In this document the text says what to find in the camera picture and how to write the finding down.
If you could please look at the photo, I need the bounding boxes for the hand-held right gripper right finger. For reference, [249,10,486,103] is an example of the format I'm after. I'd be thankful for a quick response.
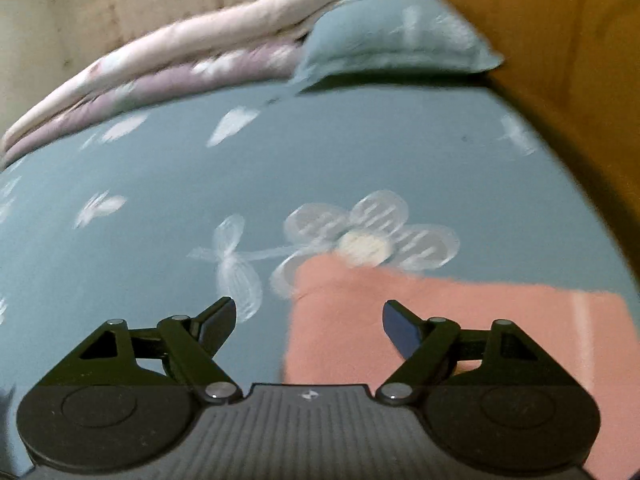
[375,300,542,405]

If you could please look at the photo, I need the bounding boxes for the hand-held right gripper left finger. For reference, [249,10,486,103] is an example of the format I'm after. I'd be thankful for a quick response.
[79,296,245,405]

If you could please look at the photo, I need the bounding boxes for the salmon pink knit sweater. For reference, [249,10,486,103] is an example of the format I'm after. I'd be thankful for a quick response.
[282,252,637,480]

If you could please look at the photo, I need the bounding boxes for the blue floral bed sheet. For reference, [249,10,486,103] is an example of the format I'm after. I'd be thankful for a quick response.
[0,75,632,480]

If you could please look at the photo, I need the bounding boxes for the purple floral folded quilt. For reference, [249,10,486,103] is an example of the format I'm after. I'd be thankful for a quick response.
[0,42,313,172]

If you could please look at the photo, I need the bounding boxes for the pink floral folded quilt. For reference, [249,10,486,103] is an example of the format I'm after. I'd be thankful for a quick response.
[0,0,387,157]

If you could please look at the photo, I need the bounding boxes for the blue floral pillow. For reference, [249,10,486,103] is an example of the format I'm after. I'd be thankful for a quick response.
[289,0,505,95]

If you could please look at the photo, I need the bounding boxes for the wooden headboard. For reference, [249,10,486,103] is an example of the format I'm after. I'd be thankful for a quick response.
[407,0,640,263]

